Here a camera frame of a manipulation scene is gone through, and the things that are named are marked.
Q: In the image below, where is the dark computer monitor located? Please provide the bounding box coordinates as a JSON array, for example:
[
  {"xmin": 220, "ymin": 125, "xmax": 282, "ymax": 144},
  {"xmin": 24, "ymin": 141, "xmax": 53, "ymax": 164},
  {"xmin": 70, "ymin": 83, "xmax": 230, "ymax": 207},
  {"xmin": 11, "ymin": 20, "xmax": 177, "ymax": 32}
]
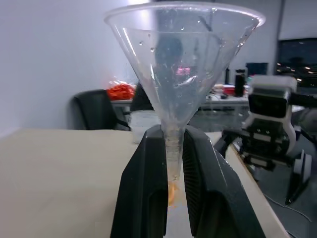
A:
[{"xmin": 245, "ymin": 62, "xmax": 269, "ymax": 77}]

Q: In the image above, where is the grey background desk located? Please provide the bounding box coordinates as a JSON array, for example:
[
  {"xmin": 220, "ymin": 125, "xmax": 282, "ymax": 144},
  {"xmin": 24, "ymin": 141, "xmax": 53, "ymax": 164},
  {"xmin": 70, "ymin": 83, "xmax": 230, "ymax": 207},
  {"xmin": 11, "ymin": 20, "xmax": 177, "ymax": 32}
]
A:
[{"xmin": 110, "ymin": 95, "xmax": 250, "ymax": 112}]

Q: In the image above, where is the person with dark hair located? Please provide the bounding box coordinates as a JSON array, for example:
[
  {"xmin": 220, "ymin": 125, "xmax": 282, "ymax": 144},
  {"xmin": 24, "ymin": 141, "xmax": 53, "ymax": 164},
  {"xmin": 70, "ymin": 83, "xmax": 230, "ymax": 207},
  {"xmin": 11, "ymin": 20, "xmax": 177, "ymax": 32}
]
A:
[{"xmin": 154, "ymin": 36, "xmax": 200, "ymax": 105}]

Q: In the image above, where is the black thermos bottle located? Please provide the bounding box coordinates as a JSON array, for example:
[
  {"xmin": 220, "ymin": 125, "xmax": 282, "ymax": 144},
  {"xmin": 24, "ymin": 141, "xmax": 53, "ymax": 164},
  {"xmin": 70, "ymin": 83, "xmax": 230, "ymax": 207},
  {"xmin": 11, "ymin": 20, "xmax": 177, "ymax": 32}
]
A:
[{"xmin": 234, "ymin": 68, "xmax": 246, "ymax": 98}]

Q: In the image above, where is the orange bundle on desk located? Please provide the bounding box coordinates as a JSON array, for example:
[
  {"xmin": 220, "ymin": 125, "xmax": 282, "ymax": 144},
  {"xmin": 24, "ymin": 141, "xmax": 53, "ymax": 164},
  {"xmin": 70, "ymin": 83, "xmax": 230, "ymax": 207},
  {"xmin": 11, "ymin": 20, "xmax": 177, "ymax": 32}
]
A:
[{"xmin": 107, "ymin": 83, "xmax": 136, "ymax": 101}]

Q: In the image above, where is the thin floor cable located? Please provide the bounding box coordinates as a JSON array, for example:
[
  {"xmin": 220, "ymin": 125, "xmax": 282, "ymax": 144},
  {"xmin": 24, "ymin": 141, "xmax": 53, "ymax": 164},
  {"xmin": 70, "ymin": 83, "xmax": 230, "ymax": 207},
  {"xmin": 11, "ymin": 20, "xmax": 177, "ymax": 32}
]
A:
[{"xmin": 263, "ymin": 193, "xmax": 317, "ymax": 224}]

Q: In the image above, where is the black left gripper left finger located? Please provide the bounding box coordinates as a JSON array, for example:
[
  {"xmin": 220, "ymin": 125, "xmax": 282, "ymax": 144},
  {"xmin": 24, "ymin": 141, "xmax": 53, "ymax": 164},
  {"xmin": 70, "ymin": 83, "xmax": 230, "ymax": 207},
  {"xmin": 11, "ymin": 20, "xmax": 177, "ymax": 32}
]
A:
[{"xmin": 110, "ymin": 124, "xmax": 168, "ymax": 238}]

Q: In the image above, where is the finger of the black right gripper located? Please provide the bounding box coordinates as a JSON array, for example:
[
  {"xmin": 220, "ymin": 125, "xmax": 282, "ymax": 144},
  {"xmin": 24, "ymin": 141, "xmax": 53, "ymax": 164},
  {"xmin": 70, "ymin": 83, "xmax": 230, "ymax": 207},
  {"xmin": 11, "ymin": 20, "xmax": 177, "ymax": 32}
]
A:
[
  {"xmin": 284, "ymin": 148, "xmax": 313, "ymax": 206},
  {"xmin": 215, "ymin": 128, "xmax": 245, "ymax": 159}
]

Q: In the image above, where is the clear plastic funnel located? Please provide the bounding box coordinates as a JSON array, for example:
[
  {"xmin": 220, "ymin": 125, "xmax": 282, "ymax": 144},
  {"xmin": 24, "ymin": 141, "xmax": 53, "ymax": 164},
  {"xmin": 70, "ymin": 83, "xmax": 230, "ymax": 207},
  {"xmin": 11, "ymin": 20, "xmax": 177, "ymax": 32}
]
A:
[{"xmin": 103, "ymin": 1, "xmax": 266, "ymax": 185}]

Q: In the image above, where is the white plastic container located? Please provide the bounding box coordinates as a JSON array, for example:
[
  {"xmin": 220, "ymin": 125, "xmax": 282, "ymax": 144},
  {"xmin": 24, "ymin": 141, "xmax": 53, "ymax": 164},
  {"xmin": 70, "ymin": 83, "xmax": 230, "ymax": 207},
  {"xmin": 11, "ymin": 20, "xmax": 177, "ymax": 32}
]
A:
[{"xmin": 129, "ymin": 110, "xmax": 162, "ymax": 144}]

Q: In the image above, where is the black office chair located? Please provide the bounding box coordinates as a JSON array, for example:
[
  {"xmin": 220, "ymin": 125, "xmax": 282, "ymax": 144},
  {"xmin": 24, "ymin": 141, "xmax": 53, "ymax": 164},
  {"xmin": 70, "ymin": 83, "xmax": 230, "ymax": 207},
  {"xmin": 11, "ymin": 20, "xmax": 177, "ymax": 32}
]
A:
[{"xmin": 73, "ymin": 89, "xmax": 131, "ymax": 131}]

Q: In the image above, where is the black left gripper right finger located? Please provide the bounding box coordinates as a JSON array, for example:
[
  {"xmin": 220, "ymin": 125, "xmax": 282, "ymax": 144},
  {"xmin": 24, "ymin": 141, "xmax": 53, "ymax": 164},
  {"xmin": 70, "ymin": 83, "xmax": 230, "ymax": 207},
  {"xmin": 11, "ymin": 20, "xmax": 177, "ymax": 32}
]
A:
[{"xmin": 182, "ymin": 125, "xmax": 267, "ymax": 238}]

